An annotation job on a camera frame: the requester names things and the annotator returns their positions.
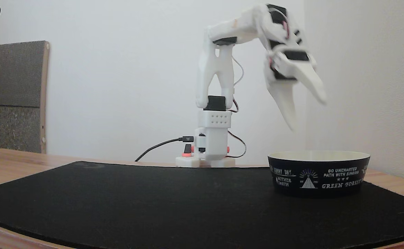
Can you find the navy paper bowl white print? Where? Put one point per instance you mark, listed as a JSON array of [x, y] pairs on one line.
[[317, 174]]

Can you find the cardboard scratch board wooden frame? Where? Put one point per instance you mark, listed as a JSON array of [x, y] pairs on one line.
[[13, 97]]

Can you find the black desk mat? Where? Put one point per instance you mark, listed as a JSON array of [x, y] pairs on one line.
[[153, 204]]

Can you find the black clamp with orange pad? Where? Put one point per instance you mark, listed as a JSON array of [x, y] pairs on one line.
[[187, 151]]

